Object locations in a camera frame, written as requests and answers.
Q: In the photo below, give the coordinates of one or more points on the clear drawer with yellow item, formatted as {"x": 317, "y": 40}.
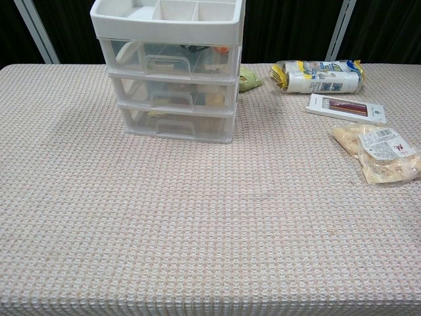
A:
{"x": 171, "y": 98}

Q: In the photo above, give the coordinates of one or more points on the clear drawer with white loop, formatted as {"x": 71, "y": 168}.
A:
{"x": 167, "y": 63}

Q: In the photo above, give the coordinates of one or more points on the white plastic drawer cabinet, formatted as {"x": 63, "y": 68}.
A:
{"x": 164, "y": 29}

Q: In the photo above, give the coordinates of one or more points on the beige woven tablecloth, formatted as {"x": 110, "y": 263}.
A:
{"x": 197, "y": 214}

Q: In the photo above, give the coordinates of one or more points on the pale yellow block item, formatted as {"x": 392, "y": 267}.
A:
{"x": 215, "y": 98}

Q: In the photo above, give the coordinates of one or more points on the yellow-green cloth item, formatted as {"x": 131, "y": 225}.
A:
{"x": 248, "y": 80}

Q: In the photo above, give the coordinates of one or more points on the small orange item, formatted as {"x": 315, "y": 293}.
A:
{"x": 223, "y": 50}

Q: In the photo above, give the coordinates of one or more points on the white yellow blue roll package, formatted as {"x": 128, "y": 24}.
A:
{"x": 315, "y": 79}

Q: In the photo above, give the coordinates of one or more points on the white coloured pencil box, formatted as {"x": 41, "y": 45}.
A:
{"x": 345, "y": 107}

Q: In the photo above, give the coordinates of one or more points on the black pleated curtain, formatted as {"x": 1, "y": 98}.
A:
{"x": 388, "y": 29}
{"x": 13, "y": 36}
{"x": 75, "y": 33}
{"x": 289, "y": 29}

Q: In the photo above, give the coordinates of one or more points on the clear bag of beige snack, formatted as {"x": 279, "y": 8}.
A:
{"x": 378, "y": 161}

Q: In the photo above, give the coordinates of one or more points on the white metal frame post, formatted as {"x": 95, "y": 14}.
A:
{"x": 36, "y": 31}
{"x": 338, "y": 31}

